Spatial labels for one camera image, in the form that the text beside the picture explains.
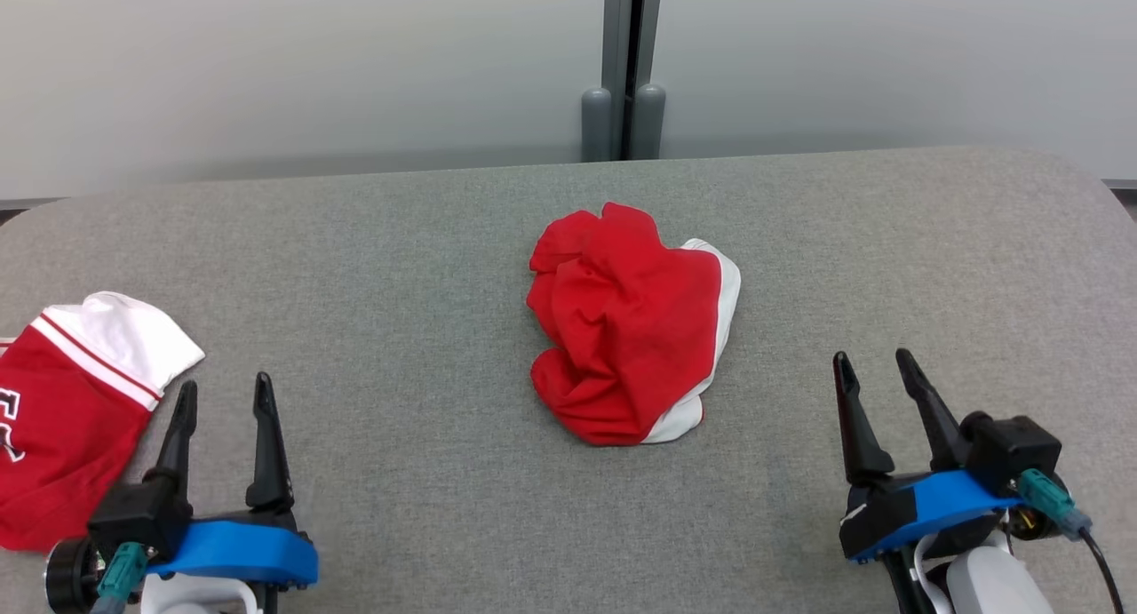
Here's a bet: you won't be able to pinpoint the grey metal partition post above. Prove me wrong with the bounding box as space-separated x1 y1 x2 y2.
600 0 664 161

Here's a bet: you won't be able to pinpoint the grey rounded post foot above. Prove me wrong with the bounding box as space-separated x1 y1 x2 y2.
581 87 614 163
632 83 667 160

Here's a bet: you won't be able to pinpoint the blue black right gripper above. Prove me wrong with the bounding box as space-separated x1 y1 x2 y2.
832 348 1024 564

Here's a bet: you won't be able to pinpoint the red white basketball jersey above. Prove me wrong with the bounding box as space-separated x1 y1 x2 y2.
0 291 206 554

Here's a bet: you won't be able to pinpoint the teal plug right camera cable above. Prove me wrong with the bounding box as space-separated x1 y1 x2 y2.
1015 469 1126 614

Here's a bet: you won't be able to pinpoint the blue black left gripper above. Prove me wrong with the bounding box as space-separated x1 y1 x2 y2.
147 371 319 590

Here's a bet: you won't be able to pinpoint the grey fabric covered table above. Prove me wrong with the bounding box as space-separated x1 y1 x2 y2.
0 146 1137 614

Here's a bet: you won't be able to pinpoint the teal plug camera cable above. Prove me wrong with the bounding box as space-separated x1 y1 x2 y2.
89 543 149 614
1015 469 1126 614

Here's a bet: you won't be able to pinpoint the teal plug left camera cable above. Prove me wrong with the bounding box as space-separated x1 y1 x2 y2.
89 543 149 614

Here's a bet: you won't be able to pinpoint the red shorts with white trim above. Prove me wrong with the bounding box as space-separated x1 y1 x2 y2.
526 202 742 447

